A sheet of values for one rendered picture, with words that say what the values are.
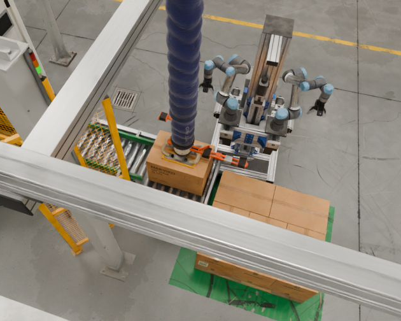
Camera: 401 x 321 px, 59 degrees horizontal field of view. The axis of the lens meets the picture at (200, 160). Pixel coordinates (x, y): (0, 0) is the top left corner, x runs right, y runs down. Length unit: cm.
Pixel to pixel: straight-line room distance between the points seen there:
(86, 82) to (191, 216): 67
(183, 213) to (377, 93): 548
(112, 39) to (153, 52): 450
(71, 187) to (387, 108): 547
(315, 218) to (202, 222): 318
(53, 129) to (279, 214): 298
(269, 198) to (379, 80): 318
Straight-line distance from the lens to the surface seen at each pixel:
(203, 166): 350
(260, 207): 383
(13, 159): 98
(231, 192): 384
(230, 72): 305
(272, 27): 324
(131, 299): 406
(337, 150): 518
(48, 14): 555
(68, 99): 126
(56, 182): 90
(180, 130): 308
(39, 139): 119
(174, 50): 244
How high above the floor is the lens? 397
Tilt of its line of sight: 59 degrees down
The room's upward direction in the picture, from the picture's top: 6 degrees clockwise
